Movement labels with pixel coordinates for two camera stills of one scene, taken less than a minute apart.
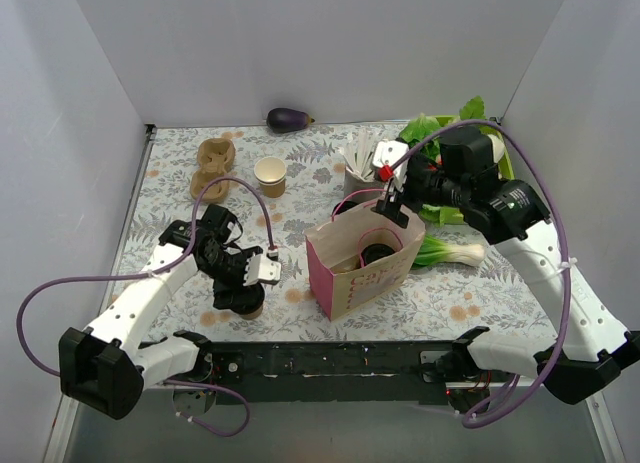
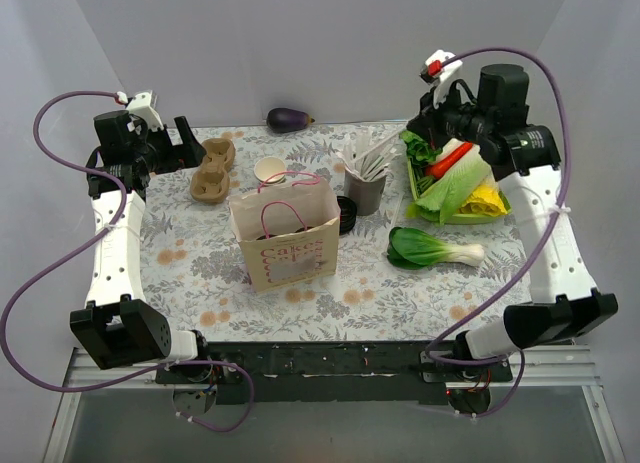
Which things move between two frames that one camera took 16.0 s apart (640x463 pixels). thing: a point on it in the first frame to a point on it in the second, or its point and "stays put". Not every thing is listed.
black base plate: x=398 y=372 stays put
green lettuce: x=418 y=129 stays put
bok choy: x=436 y=252 stays put
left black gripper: x=235 y=293 to x=170 y=146
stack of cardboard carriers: x=215 y=158 stays put
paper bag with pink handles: x=354 y=257 to x=288 y=235
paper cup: x=271 y=173 stays put
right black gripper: x=395 y=213 to x=432 y=124
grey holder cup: x=357 y=190 stays put
